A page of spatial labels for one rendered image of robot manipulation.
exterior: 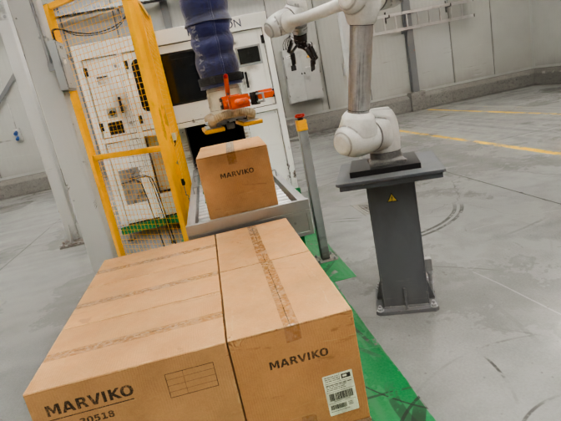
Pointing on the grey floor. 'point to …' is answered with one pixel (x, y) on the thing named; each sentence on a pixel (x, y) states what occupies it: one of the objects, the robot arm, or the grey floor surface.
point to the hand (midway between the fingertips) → (303, 65)
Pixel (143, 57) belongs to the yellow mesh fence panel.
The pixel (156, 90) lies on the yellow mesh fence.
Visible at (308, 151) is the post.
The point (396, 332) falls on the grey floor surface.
